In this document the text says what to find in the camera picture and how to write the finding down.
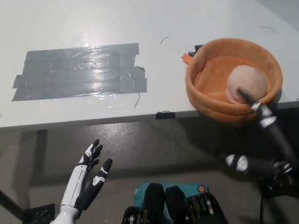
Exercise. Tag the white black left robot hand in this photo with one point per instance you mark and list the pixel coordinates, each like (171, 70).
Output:
(76, 178)

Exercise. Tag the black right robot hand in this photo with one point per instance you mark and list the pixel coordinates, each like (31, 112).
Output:
(271, 131)

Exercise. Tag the pale pink plush dumpling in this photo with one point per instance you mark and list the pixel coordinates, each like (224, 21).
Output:
(247, 79)

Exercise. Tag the black robot torso teal top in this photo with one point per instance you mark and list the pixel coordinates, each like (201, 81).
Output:
(176, 207)

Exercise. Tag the black metal table leg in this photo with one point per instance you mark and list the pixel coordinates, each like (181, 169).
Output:
(37, 216)

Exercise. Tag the orange plush bowl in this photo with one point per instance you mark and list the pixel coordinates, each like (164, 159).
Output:
(213, 71)

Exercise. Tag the black tape on table edge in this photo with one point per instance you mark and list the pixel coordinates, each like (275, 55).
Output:
(165, 115)

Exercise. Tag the small black tape piece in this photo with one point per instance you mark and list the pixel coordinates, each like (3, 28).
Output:
(196, 49)

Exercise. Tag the small orange tape piece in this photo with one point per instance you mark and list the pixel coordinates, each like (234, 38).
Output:
(186, 58)

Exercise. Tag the grey duct tape patch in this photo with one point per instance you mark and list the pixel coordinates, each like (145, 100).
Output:
(72, 73)

